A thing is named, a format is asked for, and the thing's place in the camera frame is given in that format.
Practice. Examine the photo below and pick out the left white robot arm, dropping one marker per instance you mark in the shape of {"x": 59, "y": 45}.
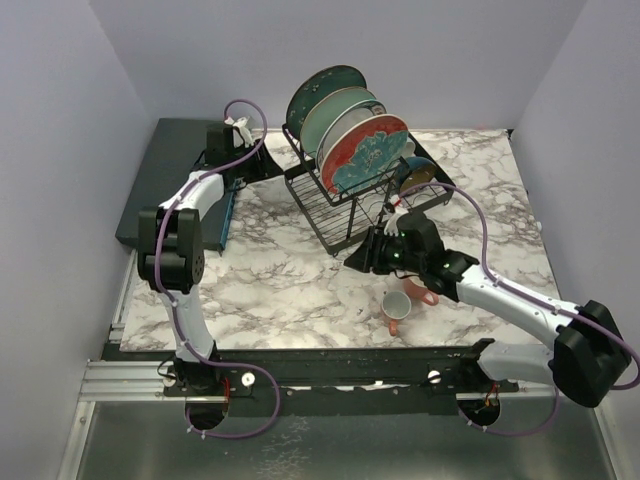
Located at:
{"x": 171, "y": 255}

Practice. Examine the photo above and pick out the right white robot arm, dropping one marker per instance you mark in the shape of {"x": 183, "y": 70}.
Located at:
{"x": 579, "y": 350}

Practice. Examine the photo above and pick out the orange plate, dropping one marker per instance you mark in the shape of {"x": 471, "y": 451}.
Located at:
{"x": 325, "y": 112}

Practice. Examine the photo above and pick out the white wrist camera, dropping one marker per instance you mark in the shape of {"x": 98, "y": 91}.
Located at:
{"x": 393, "y": 211}
{"x": 241, "y": 132}

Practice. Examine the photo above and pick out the aluminium frame rail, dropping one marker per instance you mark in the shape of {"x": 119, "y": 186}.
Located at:
{"x": 265, "y": 297}

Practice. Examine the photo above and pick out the black wire dish rack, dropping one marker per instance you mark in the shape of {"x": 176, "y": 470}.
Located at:
{"x": 339, "y": 220}

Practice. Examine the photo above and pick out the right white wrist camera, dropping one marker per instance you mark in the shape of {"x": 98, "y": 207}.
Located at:
{"x": 393, "y": 211}

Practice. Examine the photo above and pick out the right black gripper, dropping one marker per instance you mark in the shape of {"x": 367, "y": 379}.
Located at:
{"x": 370, "y": 254}

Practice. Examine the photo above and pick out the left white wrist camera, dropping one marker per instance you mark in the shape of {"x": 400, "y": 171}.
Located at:
{"x": 241, "y": 132}

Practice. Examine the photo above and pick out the red plate teal flower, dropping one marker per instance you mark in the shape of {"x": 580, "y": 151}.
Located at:
{"x": 363, "y": 153}

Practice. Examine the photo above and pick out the teal patterned bottom plate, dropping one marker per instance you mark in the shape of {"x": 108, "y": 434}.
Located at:
{"x": 349, "y": 118}

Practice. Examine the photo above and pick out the white bowl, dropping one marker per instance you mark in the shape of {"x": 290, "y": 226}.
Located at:
{"x": 408, "y": 149}

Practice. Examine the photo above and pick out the plain pink mug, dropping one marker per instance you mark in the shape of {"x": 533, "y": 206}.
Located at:
{"x": 417, "y": 290}

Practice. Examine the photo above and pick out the printed salmon coffee mug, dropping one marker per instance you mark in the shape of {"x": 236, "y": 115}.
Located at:
{"x": 395, "y": 306}

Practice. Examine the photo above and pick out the black mounting rail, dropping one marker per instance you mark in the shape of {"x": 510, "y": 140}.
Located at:
{"x": 336, "y": 382}

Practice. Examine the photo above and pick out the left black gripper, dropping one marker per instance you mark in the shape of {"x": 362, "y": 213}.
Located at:
{"x": 264, "y": 167}

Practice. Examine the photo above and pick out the blue glazed floral plate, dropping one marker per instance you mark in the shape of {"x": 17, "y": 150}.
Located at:
{"x": 315, "y": 89}

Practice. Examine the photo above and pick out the dark bowl beige inside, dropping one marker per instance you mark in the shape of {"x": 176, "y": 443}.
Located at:
{"x": 414, "y": 171}

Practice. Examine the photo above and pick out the dark grey flat box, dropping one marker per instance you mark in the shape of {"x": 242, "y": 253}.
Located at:
{"x": 173, "y": 149}

